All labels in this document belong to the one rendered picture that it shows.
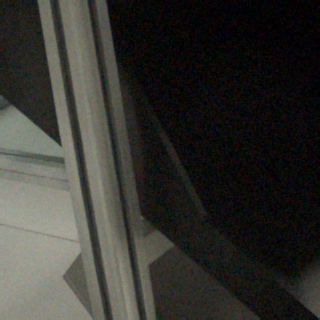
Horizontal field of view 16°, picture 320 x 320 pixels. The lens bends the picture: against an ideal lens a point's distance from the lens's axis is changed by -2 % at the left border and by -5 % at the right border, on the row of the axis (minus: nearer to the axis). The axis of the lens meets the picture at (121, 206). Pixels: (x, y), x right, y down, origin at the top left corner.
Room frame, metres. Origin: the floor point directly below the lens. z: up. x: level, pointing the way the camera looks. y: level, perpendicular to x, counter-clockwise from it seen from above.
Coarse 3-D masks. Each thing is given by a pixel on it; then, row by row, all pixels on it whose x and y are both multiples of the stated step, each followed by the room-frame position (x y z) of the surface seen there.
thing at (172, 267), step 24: (72, 264) 0.50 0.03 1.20; (168, 264) 0.53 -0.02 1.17; (192, 264) 0.53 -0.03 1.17; (72, 288) 0.51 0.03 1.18; (168, 288) 0.52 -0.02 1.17; (192, 288) 0.52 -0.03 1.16; (216, 288) 0.53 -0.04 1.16; (168, 312) 0.51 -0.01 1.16; (192, 312) 0.51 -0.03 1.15; (216, 312) 0.52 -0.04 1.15; (240, 312) 0.52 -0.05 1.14
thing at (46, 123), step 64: (0, 0) 0.51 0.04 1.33; (128, 0) 0.61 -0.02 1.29; (192, 0) 0.60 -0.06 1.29; (256, 0) 0.56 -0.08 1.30; (0, 64) 0.52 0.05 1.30; (128, 64) 0.45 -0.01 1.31; (192, 64) 0.56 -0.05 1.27; (256, 64) 0.57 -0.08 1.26; (128, 128) 0.45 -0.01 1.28; (192, 128) 0.51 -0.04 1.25; (256, 128) 0.51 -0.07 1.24; (192, 192) 0.43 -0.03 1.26; (256, 192) 0.47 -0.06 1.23; (192, 256) 0.43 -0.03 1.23; (256, 256) 0.41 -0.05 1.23
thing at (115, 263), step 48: (48, 0) 0.43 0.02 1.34; (96, 0) 0.44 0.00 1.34; (48, 48) 0.44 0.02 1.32; (96, 48) 0.44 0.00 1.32; (96, 96) 0.43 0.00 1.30; (96, 144) 0.43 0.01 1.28; (96, 192) 0.43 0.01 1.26; (96, 240) 0.44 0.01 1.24; (144, 240) 0.44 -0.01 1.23; (96, 288) 0.43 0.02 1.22; (144, 288) 0.44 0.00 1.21
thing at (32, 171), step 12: (0, 156) 1.44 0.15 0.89; (12, 156) 1.43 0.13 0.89; (0, 168) 1.45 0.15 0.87; (12, 168) 1.42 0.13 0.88; (24, 168) 1.41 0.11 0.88; (36, 168) 1.39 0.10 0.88; (48, 168) 1.38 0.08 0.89; (60, 168) 1.37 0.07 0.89; (12, 180) 1.43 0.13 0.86; (24, 180) 1.41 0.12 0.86; (36, 180) 1.40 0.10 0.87; (48, 180) 1.38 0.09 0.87; (60, 180) 1.37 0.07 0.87
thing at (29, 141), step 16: (0, 96) 1.44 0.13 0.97; (0, 112) 1.44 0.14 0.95; (16, 112) 1.42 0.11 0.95; (0, 128) 1.45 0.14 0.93; (16, 128) 1.43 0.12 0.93; (32, 128) 1.41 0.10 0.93; (0, 144) 1.45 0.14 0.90; (16, 144) 1.43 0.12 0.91; (32, 144) 1.41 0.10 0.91; (48, 144) 1.39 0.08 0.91; (48, 160) 1.40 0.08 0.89
